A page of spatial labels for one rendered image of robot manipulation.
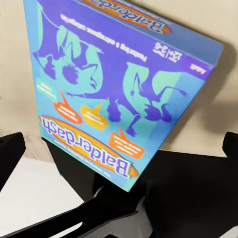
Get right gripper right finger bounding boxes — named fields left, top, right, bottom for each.
left=222, top=132, right=238, bottom=172

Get board game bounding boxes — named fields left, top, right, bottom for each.
left=23, top=0, right=224, bottom=192

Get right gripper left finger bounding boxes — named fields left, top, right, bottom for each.
left=0, top=132, right=26, bottom=191

